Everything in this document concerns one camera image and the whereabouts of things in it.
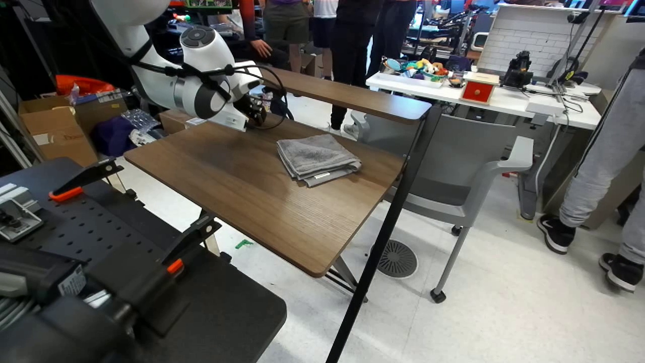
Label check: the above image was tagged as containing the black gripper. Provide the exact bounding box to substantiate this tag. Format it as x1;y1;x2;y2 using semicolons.
240;95;270;125

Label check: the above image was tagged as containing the grey towel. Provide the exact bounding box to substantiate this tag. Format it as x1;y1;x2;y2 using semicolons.
276;132;361;188

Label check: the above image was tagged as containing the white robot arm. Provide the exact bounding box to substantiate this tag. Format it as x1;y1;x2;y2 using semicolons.
90;0;267;130

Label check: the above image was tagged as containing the cardboard box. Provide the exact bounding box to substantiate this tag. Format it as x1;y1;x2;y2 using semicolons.
20;98;98;165

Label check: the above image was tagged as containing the black tripod pole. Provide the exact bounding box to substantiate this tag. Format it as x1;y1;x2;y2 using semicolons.
325;104;442;363

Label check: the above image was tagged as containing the grey office chair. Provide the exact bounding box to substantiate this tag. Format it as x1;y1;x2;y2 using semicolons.
361;111;536;304

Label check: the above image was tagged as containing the red box on table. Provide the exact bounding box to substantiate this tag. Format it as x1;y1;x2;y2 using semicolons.
461;81;494;103

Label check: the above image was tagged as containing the black clamp with orange grip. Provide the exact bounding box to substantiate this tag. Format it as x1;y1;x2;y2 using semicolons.
108;215;221;324

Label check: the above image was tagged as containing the black perforated work cart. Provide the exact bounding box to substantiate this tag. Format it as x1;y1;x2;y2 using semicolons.
0;158;287;363

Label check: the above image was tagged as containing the white table with clutter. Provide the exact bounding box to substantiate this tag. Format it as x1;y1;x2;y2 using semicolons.
367;73;601;130

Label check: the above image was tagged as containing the person in grey sweatpants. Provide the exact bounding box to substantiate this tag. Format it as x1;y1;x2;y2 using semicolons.
538;51;645;293

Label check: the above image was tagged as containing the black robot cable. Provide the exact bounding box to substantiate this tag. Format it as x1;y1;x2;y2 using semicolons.
140;56;294;129

